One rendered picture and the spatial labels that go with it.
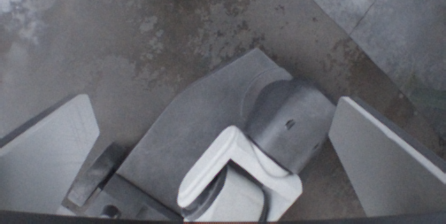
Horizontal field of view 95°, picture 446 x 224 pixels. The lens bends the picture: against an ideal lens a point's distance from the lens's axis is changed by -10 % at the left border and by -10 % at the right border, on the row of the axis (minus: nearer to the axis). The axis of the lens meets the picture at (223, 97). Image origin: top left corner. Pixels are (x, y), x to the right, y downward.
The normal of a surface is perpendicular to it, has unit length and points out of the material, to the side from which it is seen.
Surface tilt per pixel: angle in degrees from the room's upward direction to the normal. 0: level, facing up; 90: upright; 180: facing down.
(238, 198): 42
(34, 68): 0
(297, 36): 0
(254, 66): 0
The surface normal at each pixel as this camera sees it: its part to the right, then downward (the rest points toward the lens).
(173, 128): 0.11, 0.15
